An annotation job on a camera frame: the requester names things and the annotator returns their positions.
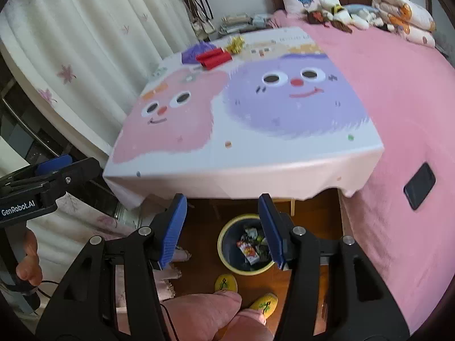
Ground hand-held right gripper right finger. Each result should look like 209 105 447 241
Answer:
258 194 411 341

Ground person's left hand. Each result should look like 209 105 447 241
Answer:
16 229 44 287

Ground person's leg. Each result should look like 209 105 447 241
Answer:
213 309 274 341
162 289 242 341

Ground brown-haired plush doll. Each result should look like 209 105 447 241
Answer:
306 9 352 33

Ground yellow slipper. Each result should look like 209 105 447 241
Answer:
249 293 278 317
214 273 238 294

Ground crumpled gold foil wrapper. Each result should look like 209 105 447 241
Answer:
226 36 246 55

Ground cartoon printed tablecloth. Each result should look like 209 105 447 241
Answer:
102 28 385 210

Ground light blue box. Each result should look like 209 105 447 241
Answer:
252 13 272 29

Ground folded red paper box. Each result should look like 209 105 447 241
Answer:
195 49 233 70

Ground purple plastic bag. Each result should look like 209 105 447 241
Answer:
181 41 218 65

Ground pink bedsheet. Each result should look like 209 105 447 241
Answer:
270 11 455 334

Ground person's right leg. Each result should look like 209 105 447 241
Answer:
213 309 274 341

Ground light blue plush toy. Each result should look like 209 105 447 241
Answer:
343 3 379 18

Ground blue yellow-rimmed bin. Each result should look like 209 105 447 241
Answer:
217 214 285 276

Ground white plush toy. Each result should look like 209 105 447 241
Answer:
350 9 372 30

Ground folded printed quilt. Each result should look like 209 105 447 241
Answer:
371 0 436 48

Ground black smartphone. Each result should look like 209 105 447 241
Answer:
403 162 437 211

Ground person's left leg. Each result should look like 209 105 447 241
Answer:
162 289 242 341

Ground hanging white bag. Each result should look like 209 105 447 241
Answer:
183 0 216 34

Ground stack of books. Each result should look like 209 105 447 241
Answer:
218 12 255 36

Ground bee plush toy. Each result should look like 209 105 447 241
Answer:
320 0 351 22

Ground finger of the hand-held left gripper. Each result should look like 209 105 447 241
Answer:
0 154 72 186
38 157 101 204

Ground strawberry drink carton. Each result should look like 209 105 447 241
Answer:
236 240 260 265

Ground white flowered curtain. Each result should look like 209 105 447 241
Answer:
0 0 200 302

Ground black cable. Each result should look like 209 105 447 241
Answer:
160 300 180 341

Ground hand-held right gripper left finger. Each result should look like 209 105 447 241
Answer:
36 194 188 341

